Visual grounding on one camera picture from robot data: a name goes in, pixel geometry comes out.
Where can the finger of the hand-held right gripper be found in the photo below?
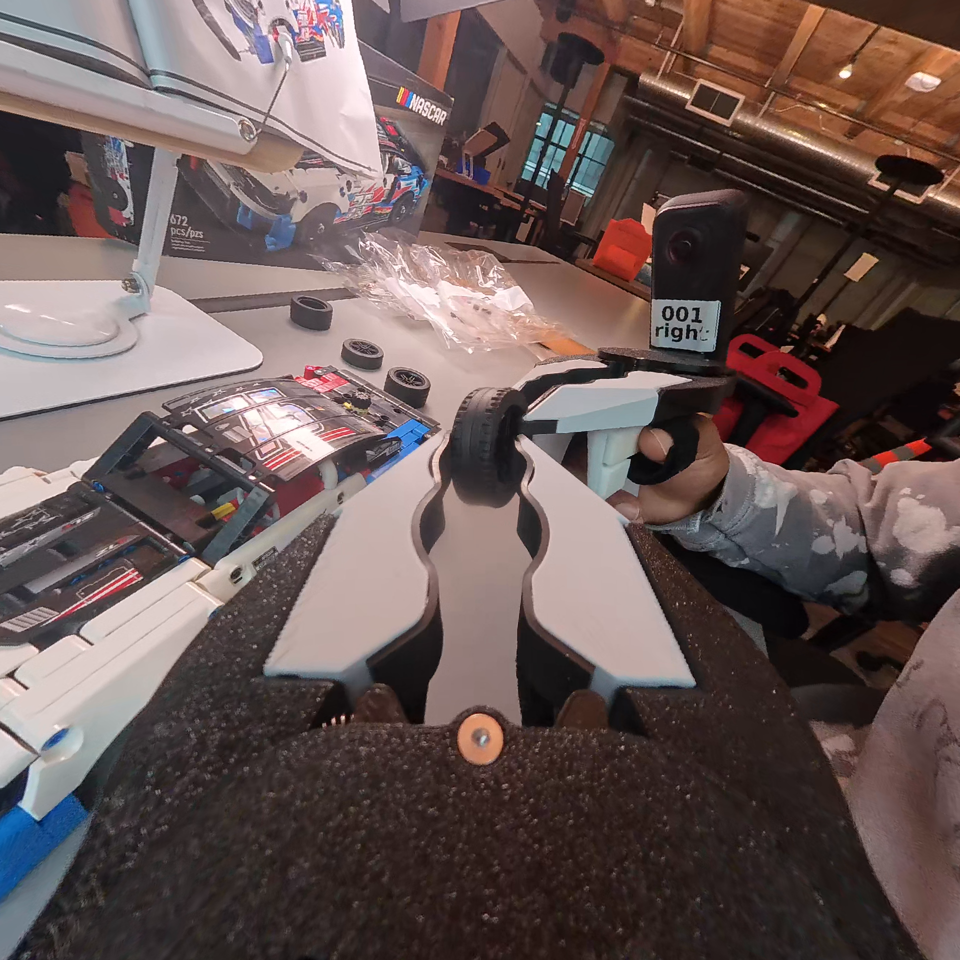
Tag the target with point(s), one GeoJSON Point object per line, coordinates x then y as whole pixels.
{"type": "Point", "coordinates": [559, 367]}
{"type": "Point", "coordinates": [607, 405]}

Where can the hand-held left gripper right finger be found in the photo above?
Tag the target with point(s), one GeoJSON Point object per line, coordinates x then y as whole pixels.
{"type": "Point", "coordinates": [600, 600]}

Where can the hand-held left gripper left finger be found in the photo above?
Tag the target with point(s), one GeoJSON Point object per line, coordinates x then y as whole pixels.
{"type": "Point", "coordinates": [352, 600]}

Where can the black toy car tire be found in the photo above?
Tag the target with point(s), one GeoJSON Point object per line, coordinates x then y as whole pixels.
{"type": "Point", "coordinates": [480, 442]}

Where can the person's right forearm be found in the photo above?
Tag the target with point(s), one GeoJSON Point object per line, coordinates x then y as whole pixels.
{"type": "Point", "coordinates": [810, 525]}

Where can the person's right hand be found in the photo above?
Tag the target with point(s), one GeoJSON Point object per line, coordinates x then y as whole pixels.
{"type": "Point", "coordinates": [697, 495]}

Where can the orange plastic bin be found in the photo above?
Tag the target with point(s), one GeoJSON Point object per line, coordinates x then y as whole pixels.
{"type": "Point", "coordinates": [622, 251]}

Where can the clear plastic bags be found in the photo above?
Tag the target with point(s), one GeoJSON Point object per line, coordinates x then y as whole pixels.
{"type": "Point", "coordinates": [450, 292]}

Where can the black toy wheel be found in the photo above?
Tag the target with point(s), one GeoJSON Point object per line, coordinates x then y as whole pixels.
{"type": "Point", "coordinates": [407, 388]}
{"type": "Point", "coordinates": [364, 354]}

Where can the window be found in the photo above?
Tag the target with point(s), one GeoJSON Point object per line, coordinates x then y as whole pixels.
{"type": "Point", "coordinates": [570, 150]}

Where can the red plastic carrier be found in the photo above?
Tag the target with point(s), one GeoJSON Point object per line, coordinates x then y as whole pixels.
{"type": "Point", "coordinates": [795, 405]}

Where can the toy brick race car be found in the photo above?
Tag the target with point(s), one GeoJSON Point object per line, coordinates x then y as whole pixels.
{"type": "Point", "coordinates": [150, 525]}

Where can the black rimless toy tire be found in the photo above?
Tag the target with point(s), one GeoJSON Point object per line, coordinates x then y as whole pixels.
{"type": "Point", "coordinates": [311, 313]}

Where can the toy car box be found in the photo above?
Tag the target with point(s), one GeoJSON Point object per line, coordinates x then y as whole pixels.
{"type": "Point", "coordinates": [390, 165]}

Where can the white book stand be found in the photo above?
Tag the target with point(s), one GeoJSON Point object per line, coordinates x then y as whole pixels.
{"type": "Point", "coordinates": [112, 352]}

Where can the person's grey patterned sweatshirt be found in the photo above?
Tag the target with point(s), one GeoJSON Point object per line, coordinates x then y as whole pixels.
{"type": "Point", "coordinates": [915, 750]}

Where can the open instruction booklet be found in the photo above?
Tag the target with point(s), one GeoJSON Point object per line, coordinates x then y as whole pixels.
{"type": "Point", "coordinates": [322, 75]}

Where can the metal air duct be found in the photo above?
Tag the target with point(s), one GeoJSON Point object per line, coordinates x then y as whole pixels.
{"type": "Point", "coordinates": [825, 127]}

